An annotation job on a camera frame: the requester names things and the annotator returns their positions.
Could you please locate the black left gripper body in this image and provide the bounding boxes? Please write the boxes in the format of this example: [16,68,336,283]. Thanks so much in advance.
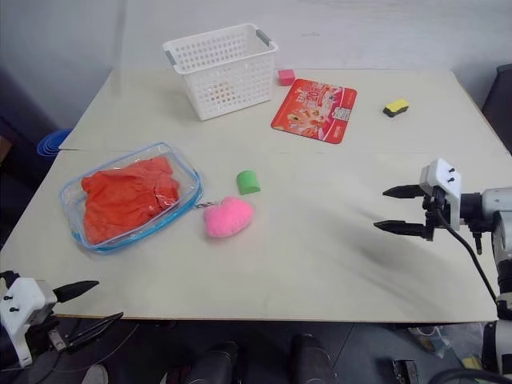
[18,298,71,361]

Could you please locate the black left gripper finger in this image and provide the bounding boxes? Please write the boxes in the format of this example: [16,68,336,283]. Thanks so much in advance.
[51,280,100,304]
[66,311,125,354]

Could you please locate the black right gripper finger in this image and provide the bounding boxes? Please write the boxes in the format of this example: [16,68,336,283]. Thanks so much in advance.
[373,219,428,239]
[382,183,426,200]

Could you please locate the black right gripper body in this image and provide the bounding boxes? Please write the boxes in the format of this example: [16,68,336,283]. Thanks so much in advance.
[419,184,448,243]

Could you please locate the clear pouch with orange cloth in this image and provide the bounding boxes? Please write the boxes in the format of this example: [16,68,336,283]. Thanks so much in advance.
[58,141,205,255]

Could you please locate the orange-red cloth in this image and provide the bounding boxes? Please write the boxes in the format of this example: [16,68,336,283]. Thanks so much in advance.
[81,156,181,246]

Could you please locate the clear plastic bag clutter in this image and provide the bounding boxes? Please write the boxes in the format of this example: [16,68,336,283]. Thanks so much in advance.
[411,322,483,371]

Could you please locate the yellow and black sponge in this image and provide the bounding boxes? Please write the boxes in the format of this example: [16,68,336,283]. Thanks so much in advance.
[382,98,410,119]

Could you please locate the red printed flat packet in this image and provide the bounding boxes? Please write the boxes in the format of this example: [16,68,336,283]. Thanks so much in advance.
[270,78,358,144]

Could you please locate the dark rounded shape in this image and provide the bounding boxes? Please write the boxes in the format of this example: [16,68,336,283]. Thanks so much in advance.
[288,333,338,384]
[187,339,242,384]

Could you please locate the dark chair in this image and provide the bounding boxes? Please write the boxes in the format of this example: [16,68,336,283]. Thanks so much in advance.
[480,63,512,158]

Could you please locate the small black box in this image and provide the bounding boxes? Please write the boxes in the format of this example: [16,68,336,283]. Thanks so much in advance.
[392,358,420,384]

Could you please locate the blue stacked plastic stools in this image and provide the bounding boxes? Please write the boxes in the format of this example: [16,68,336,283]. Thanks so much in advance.
[36,126,73,156]

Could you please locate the white plastic lattice basket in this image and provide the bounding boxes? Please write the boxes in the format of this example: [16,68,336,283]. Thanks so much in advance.
[162,22,280,122]

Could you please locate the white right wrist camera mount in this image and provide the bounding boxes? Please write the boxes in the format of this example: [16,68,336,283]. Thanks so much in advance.
[419,157,464,233]

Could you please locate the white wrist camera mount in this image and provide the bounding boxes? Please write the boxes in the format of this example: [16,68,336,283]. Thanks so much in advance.
[0,277,58,369]
[419,157,464,233]

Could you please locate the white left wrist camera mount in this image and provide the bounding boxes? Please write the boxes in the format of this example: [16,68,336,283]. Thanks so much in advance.
[0,277,58,369]

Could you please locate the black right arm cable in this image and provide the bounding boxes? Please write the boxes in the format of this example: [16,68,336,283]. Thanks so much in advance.
[435,194,499,310]

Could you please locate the pink plush heart keychain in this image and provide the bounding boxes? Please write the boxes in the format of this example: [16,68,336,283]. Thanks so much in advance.
[194,196,256,239]

